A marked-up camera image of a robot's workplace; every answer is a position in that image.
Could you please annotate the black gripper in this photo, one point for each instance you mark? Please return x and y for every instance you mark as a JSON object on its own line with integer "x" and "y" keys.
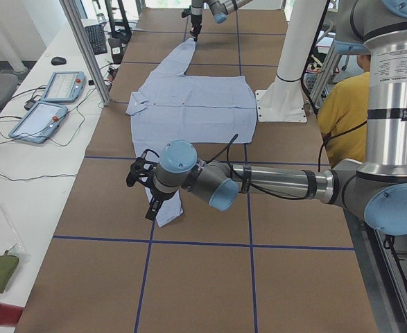
{"x": 159, "y": 196}
{"x": 195, "y": 20}

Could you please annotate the blue striped button shirt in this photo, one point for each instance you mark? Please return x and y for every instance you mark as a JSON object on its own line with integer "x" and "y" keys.
{"x": 171, "y": 112}

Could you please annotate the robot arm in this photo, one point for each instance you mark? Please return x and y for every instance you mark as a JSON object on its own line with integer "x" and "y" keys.
{"x": 219, "y": 9}
{"x": 374, "y": 191}

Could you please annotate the black keyboard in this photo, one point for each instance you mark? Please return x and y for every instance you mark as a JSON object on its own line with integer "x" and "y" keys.
{"x": 96, "y": 37}

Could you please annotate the upper blue teach pendant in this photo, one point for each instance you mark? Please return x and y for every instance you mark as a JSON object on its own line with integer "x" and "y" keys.
{"x": 64, "y": 87}

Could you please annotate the blue teach pendant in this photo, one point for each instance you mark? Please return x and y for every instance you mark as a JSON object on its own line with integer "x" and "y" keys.
{"x": 64, "y": 87}
{"x": 39, "y": 123}

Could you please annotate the lower blue teach pendant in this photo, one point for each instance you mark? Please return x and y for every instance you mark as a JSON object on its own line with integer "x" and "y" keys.
{"x": 39, "y": 123}

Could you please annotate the black computer mouse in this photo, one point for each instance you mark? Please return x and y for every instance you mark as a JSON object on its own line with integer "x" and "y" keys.
{"x": 57, "y": 61}

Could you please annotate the person in yellow shirt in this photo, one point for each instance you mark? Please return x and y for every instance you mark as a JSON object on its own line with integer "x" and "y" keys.
{"x": 342, "y": 111}

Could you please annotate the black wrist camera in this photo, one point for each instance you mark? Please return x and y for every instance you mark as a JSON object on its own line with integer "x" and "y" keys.
{"x": 185, "y": 13}
{"x": 142, "y": 171}

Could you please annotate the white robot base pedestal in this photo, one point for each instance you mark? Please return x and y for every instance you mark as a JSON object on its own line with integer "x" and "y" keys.
{"x": 283, "y": 101}

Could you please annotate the aluminium frame post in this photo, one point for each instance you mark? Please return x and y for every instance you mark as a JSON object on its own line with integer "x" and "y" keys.
{"x": 73, "y": 17}

